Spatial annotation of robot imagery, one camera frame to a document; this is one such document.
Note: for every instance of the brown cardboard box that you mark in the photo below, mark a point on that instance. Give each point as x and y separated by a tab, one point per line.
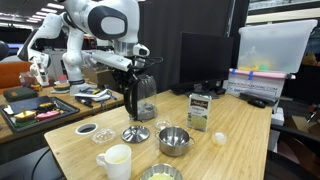
100	80

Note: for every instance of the pink green toy food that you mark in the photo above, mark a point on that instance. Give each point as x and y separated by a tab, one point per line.
48	115

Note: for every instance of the pink bin lid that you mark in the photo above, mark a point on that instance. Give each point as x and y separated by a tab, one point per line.
266	74

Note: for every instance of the small steel bowl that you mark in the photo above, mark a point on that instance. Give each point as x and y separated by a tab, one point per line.
161	172

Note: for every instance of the black computer monitor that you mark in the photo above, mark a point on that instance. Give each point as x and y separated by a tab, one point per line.
205	58

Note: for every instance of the clear plastic storage bin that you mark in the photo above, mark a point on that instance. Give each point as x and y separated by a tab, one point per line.
276	46

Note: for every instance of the black office chair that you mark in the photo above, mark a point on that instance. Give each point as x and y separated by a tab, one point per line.
293	150

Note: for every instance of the steel pot lid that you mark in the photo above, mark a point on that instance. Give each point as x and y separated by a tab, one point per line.
135	134

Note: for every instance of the black computer mouse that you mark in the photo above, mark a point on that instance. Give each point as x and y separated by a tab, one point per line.
257	103

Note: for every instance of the black plastic tray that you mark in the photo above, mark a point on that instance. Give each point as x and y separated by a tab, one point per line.
30	101

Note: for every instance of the white mug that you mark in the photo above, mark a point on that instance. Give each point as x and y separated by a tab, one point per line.
116	165

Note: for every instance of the small clear plastic cup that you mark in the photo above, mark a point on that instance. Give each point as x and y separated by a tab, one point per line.
219	138

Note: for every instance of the small clear glass bowl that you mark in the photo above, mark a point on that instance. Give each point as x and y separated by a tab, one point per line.
162	125

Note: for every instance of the clear glass lid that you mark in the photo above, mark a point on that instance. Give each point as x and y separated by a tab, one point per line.
103	136

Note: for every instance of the green white food carton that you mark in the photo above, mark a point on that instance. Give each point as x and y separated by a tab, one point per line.
199	113

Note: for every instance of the dark green flat case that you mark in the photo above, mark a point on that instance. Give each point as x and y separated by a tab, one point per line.
20	94

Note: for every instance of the orange seat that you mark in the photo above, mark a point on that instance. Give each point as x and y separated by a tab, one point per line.
13	73

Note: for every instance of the toy burger stack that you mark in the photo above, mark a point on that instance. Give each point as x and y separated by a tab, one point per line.
61	86

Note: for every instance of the small steel pot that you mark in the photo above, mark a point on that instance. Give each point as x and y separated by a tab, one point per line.
174	141

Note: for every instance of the yellow red toy sandwich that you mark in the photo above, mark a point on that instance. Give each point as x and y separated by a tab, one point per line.
24	116

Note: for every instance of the black curtain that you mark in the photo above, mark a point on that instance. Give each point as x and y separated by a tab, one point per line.
180	20

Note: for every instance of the dark yellow toy food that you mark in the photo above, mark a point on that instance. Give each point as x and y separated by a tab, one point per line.
46	106

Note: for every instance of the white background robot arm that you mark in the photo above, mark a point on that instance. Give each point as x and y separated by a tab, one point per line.
36	40

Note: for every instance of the white printed cardboard box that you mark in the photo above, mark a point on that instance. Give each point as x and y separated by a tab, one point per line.
256	87

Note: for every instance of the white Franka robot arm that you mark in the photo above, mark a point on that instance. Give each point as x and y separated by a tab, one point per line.
108	23

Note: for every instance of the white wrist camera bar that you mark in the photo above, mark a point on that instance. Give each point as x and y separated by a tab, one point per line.
111	60

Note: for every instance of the white papers stack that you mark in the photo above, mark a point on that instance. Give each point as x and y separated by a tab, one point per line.
95	94

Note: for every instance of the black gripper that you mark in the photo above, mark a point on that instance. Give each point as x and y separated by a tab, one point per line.
124	74

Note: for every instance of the black marker pen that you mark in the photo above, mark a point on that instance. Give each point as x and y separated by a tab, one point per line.
84	102

